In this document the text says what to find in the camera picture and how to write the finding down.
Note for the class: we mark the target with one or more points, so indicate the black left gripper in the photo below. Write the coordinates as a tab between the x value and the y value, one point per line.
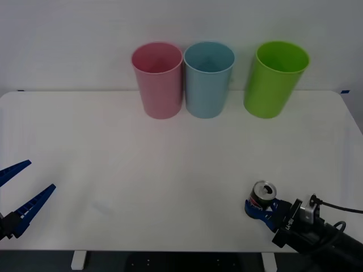
4	226

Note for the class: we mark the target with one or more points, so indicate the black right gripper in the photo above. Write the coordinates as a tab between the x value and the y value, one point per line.
292	232

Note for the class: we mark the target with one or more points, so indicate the black drink can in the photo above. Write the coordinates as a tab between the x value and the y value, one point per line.
262	195

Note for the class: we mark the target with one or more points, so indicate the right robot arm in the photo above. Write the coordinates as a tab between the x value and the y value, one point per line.
337	243

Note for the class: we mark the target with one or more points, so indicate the white table leg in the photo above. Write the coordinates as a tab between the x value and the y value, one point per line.
269	262
78	260

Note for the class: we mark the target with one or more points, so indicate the green plastic bin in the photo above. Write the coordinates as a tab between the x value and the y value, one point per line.
268	90

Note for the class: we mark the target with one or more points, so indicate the pale blue plastic bin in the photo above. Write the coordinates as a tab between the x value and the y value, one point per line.
205	90

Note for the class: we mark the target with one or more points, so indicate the pink plastic bin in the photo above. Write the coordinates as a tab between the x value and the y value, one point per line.
160	90

